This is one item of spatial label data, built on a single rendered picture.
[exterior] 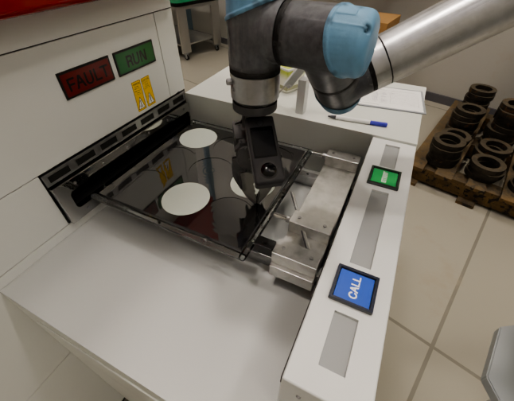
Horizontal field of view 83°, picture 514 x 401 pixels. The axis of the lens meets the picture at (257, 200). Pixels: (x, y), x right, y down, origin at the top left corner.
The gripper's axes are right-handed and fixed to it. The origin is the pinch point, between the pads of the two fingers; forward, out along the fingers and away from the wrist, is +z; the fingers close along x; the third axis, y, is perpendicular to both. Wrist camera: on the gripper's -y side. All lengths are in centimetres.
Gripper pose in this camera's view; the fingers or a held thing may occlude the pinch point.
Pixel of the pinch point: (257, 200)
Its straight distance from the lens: 57.9
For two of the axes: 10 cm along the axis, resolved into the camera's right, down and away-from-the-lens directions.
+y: -1.5, -6.8, 7.2
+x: -9.9, 1.0, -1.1
